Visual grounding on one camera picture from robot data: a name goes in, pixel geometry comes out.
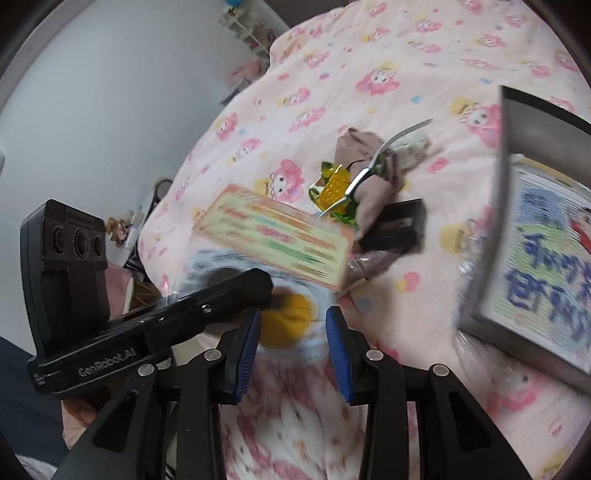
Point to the small black box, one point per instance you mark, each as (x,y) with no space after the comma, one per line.
(397,226)

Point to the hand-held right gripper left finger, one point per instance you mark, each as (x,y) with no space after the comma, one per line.
(247,355)

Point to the small round mirror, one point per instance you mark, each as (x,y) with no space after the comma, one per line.
(163,190)

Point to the yellow corn snack packet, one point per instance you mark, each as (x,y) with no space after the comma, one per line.
(334,189)

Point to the red egg snack packet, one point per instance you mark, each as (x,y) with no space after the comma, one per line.
(277,230)

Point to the person's dark blue clothing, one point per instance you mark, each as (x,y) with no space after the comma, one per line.
(27,392)

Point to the pink object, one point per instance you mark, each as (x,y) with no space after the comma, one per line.
(244,78)

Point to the white storage rack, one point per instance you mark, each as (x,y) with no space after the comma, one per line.
(251,32)

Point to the comic print packet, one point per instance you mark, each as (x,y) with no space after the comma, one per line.
(545,240)

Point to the red and blue toy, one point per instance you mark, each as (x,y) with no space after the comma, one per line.
(233,3)

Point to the white bottle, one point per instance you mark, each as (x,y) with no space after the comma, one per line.
(135,226)

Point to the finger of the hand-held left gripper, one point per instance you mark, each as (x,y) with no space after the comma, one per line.
(231,295)

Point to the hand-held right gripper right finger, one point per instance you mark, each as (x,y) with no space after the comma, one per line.
(340,355)

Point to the grey box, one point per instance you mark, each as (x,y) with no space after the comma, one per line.
(531,120)

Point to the small white plush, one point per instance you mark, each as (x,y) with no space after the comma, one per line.
(413,147)

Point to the pink printed blanket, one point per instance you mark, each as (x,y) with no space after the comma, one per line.
(369,46)

